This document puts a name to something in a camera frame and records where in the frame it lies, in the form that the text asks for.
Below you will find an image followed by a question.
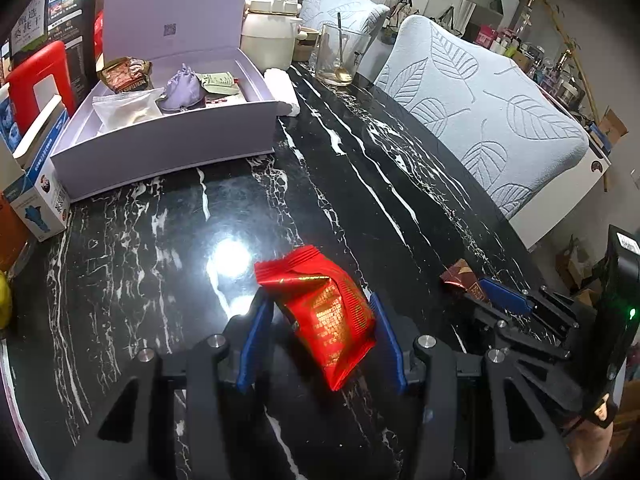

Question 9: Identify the black snack bag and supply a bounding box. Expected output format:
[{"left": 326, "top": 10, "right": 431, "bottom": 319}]
[{"left": 47, "top": 0, "right": 98, "bottom": 101}]

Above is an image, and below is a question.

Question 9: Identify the amber glass jar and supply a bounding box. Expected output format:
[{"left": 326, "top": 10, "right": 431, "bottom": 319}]
[{"left": 0, "top": 195, "right": 31, "bottom": 271}]

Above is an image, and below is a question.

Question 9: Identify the gold brown coffee sachet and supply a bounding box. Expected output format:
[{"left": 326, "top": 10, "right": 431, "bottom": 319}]
[{"left": 97, "top": 57, "right": 153, "bottom": 93}]

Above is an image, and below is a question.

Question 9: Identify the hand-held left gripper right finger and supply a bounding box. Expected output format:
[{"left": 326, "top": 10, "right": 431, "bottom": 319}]
[{"left": 369, "top": 292, "right": 576, "bottom": 480}]

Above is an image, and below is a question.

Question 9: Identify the white rolled towel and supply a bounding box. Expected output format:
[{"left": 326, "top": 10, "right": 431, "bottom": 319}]
[{"left": 263, "top": 66, "right": 301, "bottom": 117}]

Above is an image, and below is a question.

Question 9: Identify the dark label jar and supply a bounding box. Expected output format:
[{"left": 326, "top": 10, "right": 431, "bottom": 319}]
[{"left": 10, "top": 0, "right": 51, "bottom": 63}]

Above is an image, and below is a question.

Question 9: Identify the cardboard box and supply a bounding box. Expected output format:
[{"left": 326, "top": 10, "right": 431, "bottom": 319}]
[{"left": 597, "top": 107, "right": 630, "bottom": 148}]

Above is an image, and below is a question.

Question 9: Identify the small dark candy wrapper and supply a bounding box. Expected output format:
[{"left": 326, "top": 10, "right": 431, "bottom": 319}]
[{"left": 440, "top": 259, "right": 488, "bottom": 303}]

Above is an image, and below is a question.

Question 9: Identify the row of bottles and jars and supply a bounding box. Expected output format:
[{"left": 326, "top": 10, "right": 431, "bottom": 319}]
[{"left": 475, "top": 5, "right": 601, "bottom": 126}]

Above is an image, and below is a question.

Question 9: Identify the large leaf pattern chair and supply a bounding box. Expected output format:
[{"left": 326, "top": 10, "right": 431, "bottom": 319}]
[{"left": 374, "top": 15, "right": 591, "bottom": 220}]

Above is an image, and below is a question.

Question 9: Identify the glass cup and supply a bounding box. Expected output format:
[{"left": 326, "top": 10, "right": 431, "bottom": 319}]
[{"left": 315, "top": 22, "right": 371, "bottom": 87}]

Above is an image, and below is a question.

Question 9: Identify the lemon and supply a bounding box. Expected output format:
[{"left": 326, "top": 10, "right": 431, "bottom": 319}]
[{"left": 0, "top": 270, "right": 13, "bottom": 331}]

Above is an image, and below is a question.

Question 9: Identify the red plastic container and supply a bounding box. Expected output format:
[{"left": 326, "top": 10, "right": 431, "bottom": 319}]
[{"left": 5, "top": 40, "right": 76, "bottom": 133}]

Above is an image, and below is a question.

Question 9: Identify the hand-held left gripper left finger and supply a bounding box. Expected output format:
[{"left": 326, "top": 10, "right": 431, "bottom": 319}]
[{"left": 65, "top": 287, "right": 275, "bottom": 480}]

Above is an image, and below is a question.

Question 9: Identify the red snack packet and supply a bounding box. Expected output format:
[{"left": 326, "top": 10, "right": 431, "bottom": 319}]
[{"left": 254, "top": 245, "right": 377, "bottom": 392}]

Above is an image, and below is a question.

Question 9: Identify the white cabinet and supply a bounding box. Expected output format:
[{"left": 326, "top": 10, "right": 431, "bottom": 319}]
[{"left": 510, "top": 125, "right": 613, "bottom": 251}]

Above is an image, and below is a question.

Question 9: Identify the red white striped sachet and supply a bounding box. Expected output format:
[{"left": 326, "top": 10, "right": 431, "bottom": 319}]
[{"left": 202, "top": 94, "right": 247, "bottom": 109}]

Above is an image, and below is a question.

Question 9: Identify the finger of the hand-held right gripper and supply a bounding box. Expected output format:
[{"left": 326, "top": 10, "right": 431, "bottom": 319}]
[
  {"left": 464, "top": 292, "right": 572, "bottom": 361},
  {"left": 479, "top": 278, "right": 598, "bottom": 341}
]

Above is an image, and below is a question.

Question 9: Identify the metal spoon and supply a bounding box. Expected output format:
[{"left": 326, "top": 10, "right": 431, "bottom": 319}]
[{"left": 336, "top": 12, "right": 353, "bottom": 83}]

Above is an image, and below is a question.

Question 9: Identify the blue white carton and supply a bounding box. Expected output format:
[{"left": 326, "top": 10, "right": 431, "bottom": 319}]
[{"left": 2, "top": 95, "right": 73, "bottom": 241}]

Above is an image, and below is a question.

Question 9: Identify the green tea sachet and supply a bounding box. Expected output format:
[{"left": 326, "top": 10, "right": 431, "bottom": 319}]
[{"left": 196, "top": 72, "right": 240, "bottom": 97}]

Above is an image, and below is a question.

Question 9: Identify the small leaf pattern chair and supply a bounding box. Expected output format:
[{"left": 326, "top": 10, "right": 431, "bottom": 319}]
[{"left": 299, "top": 0, "right": 391, "bottom": 36}]

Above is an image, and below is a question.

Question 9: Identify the white ceramic pot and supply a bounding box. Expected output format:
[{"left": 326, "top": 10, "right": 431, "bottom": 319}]
[{"left": 241, "top": 0, "right": 303, "bottom": 72}]

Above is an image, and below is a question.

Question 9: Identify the lavender drawstring pouch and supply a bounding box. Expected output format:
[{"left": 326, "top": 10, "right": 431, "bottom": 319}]
[{"left": 159, "top": 63, "right": 206, "bottom": 111}]

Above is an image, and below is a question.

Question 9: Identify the bamboo pole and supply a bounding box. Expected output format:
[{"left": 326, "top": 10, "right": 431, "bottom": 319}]
[{"left": 530, "top": 0, "right": 613, "bottom": 193}]

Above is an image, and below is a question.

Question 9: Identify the lavender gift box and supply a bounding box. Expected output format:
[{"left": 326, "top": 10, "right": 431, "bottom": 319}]
[{"left": 50, "top": 0, "right": 285, "bottom": 202}]

